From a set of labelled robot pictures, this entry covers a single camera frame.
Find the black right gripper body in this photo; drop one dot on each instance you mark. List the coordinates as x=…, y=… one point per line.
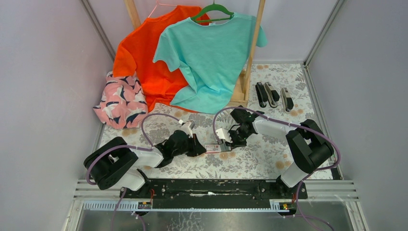
x=238, y=137

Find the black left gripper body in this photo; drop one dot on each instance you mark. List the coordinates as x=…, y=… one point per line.
x=187, y=148

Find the red staple box sleeve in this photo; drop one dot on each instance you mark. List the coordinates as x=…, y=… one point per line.
x=212, y=148

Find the beige and black stapler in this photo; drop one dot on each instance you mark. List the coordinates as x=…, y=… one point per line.
x=272, y=94

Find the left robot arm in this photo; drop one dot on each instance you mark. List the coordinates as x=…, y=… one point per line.
x=116, y=163

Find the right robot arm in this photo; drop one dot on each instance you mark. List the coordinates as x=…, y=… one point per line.
x=307, y=144

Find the wooden rack base tray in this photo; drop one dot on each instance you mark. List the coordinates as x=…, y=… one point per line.
x=241, y=90

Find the orange t-shirt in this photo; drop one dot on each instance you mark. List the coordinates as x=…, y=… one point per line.
x=135, y=54

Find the pink bird-pattern cloth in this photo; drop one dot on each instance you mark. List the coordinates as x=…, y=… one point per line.
x=123, y=104

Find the teal t-shirt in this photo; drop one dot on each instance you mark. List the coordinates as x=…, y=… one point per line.
x=210, y=59

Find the green clothes hanger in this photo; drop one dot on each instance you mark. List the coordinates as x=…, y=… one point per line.
x=222, y=13

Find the pink clothes hanger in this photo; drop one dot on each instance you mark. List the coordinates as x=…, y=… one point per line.
x=161, y=7

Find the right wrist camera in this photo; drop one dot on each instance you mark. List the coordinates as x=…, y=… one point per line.
x=223, y=135

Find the wooden rack right post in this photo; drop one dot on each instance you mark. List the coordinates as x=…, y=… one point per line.
x=255, y=35

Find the wooden rack post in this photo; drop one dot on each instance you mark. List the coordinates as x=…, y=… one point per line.
x=255, y=35
x=133, y=13

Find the wooden rack left post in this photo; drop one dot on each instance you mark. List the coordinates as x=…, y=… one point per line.
x=133, y=13

